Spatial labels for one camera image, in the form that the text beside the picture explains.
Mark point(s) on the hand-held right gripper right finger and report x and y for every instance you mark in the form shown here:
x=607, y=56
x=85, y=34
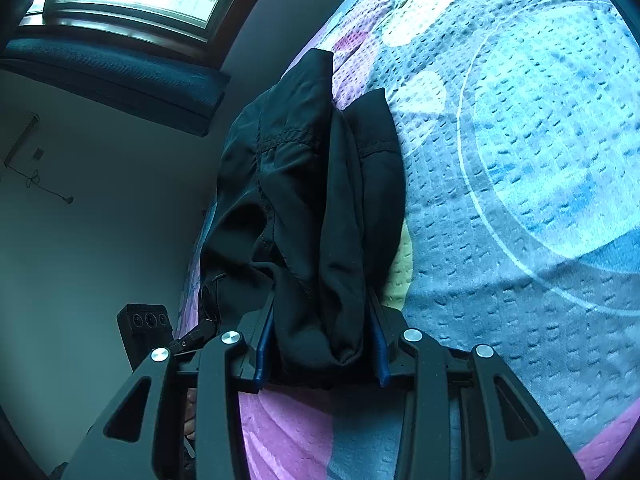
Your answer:
x=380, y=360

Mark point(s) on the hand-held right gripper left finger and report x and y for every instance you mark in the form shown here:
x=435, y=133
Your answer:
x=264, y=345

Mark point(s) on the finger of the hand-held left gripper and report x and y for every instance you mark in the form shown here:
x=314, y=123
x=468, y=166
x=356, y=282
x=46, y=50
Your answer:
x=197, y=335

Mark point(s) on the black shorts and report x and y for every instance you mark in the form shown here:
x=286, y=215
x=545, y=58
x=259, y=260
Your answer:
x=300, y=210

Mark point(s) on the person's left hand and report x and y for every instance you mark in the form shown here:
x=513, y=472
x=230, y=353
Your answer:
x=191, y=412

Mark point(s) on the dark blue window seat cushion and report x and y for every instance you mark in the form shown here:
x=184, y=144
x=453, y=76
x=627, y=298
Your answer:
x=110, y=85

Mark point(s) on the colourful dotted bedspread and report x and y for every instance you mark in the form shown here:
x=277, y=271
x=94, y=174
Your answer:
x=525, y=160

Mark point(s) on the wall switch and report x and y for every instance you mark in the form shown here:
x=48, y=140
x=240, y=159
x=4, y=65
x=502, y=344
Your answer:
x=37, y=153

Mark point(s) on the white wall conduit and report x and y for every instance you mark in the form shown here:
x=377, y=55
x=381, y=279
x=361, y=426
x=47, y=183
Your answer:
x=20, y=140

